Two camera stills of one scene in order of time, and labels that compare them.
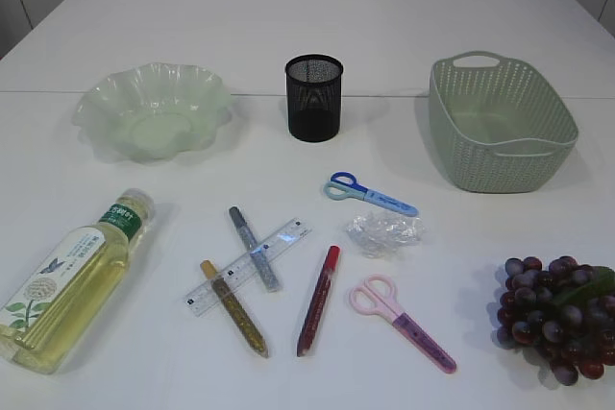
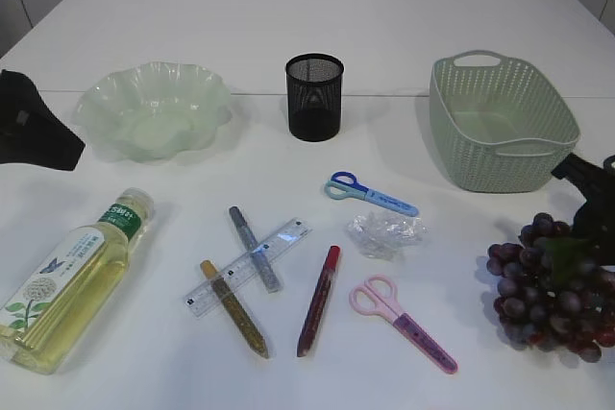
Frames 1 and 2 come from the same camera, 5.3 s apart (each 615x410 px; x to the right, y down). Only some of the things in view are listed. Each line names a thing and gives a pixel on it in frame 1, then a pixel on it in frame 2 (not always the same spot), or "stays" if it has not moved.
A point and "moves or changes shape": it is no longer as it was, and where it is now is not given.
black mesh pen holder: (314, 92) stays
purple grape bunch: (565, 310) moves or changes shape
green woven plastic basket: (501, 124) stays
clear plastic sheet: (378, 233) stays
